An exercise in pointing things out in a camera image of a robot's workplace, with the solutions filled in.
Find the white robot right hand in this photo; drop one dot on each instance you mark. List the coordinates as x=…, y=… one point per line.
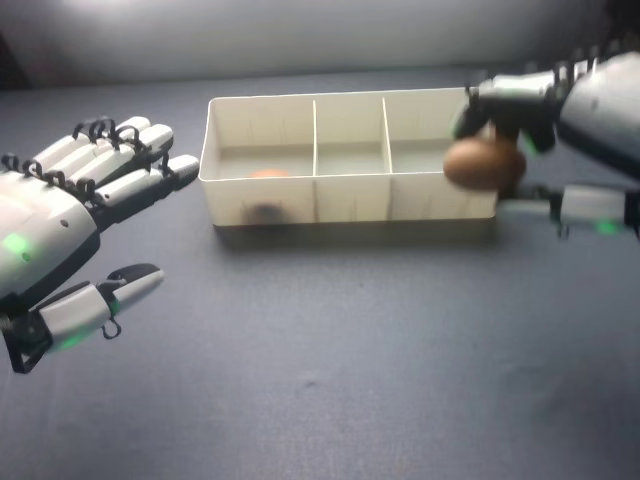
x=600, y=110

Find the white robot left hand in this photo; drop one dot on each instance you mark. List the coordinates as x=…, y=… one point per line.
x=40, y=220

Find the brown egg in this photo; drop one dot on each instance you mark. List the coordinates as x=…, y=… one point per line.
x=269, y=174
x=480, y=165

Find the white three-compartment tray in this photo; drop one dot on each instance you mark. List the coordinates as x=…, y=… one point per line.
x=350, y=197

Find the grey table cloth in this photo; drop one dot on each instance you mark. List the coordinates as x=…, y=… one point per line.
x=320, y=410

